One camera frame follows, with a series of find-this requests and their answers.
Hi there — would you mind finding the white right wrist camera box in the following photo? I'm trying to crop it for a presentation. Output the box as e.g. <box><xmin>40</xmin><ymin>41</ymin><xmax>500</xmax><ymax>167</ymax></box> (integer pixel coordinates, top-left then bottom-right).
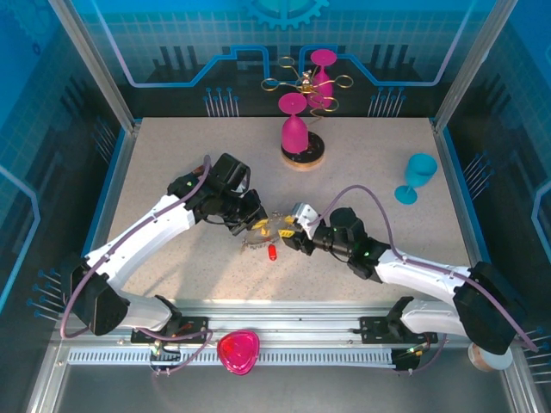
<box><xmin>290</xmin><ymin>201</ymin><xmax>323</xmax><ymax>236</ymax></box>

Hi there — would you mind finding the aluminium frame post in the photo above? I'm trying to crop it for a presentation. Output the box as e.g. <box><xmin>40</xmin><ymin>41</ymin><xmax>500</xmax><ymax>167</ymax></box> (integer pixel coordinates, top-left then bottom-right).
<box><xmin>430</xmin><ymin>0</ymin><xmax>520</xmax><ymax>133</ymax></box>
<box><xmin>47</xmin><ymin>0</ymin><xmax>142</xmax><ymax>133</ymax></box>

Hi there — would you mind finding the gold wire glass rack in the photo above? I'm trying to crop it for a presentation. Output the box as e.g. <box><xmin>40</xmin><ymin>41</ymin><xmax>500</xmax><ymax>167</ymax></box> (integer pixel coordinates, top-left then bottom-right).
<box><xmin>260</xmin><ymin>55</ymin><xmax>352</xmax><ymax>130</ymax></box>

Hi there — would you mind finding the round wooden rack base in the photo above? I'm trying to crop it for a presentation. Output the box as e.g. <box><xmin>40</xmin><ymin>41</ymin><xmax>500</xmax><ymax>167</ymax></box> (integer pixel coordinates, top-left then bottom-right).
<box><xmin>280</xmin><ymin>131</ymin><xmax>326</xmax><ymax>172</ymax></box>

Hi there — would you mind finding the pink plastic wine glass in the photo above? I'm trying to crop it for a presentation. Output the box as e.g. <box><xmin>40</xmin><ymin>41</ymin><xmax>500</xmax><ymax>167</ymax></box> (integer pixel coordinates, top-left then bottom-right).
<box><xmin>306</xmin><ymin>48</ymin><xmax>340</xmax><ymax>110</ymax></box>
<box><xmin>277</xmin><ymin>92</ymin><xmax>309</xmax><ymax>154</ymax></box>

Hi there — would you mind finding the blue plastic goblet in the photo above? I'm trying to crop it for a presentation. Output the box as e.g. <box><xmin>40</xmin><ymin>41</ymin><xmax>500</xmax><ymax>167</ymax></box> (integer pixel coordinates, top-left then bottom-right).
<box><xmin>394</xmin><ymin>153</ymin><xmax>439</xmax><ymax>206</ymax></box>

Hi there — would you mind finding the aluminium mounting rail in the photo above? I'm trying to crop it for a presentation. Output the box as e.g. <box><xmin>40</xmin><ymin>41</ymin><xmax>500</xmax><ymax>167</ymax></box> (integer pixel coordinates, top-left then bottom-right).
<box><xmin>53</xmin><ymin>299</ymin><xmax>474</xmax><ymax>348</ymax></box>

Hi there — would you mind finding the white slotted cable duct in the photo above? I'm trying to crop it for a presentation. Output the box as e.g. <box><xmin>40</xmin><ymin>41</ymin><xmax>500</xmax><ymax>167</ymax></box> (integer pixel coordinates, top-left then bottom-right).
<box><xmin>66</xmin><ymin>347</ymin><xmax>396</xmax><ymax>367</ymax></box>

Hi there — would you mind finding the pink heart-shaped container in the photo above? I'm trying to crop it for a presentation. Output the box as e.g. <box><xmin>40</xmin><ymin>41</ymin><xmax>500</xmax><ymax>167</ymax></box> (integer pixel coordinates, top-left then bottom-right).
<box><xmin>216</xmin><ymin>330</ymin><xmax>261</xmax><ymax>376</ymax></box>

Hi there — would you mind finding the aluminium side rail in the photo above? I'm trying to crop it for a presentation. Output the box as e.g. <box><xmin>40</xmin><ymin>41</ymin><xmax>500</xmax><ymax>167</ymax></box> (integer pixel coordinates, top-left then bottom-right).
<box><xmin>79</xmin><ymin>123</ymin><xmax>142</xmax><ymax>263</ymax></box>
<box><xmin>431</xmin><ymin>123</ymin><xmax>490</xmax><ymax>270</ymax></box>

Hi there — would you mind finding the metal spiral keyring chain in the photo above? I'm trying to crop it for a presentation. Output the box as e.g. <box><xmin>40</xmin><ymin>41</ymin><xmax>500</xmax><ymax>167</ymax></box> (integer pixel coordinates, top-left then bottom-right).
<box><xmin>239</xmin><ymin>213</ymin><xmax>288</xmax><ymax>255</ymax></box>

